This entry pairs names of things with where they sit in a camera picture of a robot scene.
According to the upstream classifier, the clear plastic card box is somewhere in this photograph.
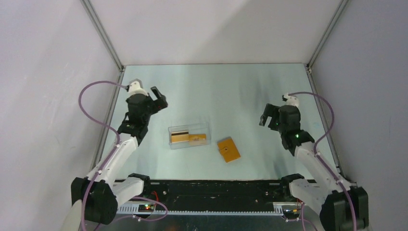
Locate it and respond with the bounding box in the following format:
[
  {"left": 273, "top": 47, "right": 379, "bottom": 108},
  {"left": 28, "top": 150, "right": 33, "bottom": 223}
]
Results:
[{"left": 168, "top": 122, "right": 211, "bottom": 150}]

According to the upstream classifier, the orange card holder wallet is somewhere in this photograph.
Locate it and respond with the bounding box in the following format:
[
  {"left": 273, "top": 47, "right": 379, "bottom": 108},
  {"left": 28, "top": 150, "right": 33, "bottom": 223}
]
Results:
[{"left": 217, "top": 137, "right": 241, "bottom": 163}]

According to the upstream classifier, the gold credit card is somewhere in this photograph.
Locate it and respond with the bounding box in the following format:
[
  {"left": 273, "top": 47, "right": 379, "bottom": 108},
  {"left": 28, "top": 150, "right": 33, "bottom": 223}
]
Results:
[
  {"left": 170, "top": 130, "right": 190, "bottom": 143},
  {"left": 189, "top": 133, "right": 207, "bottom": 146}
]

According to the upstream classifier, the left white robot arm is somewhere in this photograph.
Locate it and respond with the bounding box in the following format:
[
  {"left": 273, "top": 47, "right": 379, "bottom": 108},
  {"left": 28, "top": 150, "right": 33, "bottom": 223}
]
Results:
[{"left": 71, "top": 86, "right": 168, "bottom": 230}]

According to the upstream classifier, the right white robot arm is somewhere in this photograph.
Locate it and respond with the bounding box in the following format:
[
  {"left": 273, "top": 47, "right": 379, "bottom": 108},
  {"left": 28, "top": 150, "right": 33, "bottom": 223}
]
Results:
[{"left": 259, "top": 103, "right": 370, "bottom": 231}]

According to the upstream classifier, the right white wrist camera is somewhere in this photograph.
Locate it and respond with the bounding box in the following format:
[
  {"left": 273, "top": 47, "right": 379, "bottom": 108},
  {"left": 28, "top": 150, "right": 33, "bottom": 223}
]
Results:
[{"left": 282, "top": 93, "right": 300, "bottom": 107}]

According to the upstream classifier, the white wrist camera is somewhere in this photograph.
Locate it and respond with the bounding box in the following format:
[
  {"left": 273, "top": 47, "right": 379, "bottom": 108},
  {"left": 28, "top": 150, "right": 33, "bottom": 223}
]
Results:
[
  {"left": 282, "top": 93, "right": 300, "bottom": 107},
  {"left": 127, "top": 79, "right": 149, "bottom": 96}
]

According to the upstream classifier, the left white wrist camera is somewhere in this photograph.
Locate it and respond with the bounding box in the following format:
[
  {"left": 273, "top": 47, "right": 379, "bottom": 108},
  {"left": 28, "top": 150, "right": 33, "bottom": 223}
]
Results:
[{"left": 127, "top": 79, "right": 149, "bottom": 96}]

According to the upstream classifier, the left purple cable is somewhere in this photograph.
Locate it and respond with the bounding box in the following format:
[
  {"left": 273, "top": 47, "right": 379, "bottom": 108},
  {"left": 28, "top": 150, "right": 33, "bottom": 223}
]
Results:
[{"left": 78, "top": 80, "right": 131, "bottom": 231}]

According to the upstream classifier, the right aluminium frame post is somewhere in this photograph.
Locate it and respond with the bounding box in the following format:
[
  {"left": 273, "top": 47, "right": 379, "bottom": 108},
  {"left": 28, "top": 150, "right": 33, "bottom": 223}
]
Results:
[{"left": 305, "top": 0, "right": 350, "bottom": 173}]

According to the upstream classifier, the aluminium frame post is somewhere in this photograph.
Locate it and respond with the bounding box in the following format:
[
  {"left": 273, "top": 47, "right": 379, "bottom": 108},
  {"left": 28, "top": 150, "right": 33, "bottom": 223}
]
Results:
[
  {"left": 305, "top": 0, "right": 350, "bottom": 173},
  {"left": 80, "top": 0, "right": 125, "bottom": 167}
]

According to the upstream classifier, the left aluminium frame post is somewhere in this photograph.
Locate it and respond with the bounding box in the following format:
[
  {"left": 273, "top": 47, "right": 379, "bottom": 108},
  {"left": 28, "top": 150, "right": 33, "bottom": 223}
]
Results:
[{"left": 80, "top": 0, "right": 125, "bottom": 167}]

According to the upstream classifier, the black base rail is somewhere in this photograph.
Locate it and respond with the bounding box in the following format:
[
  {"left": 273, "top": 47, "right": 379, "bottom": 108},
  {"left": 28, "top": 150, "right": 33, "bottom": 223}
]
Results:
[{"left": 141, "top": 180, "right": 300, "bottom": 212}]

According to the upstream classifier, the grey slotted cable duct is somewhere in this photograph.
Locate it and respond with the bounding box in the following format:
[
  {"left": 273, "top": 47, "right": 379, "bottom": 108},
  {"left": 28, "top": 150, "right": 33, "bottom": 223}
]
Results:
[{"left": 117, "top": 204, "right": 283, "bottom": 216}]

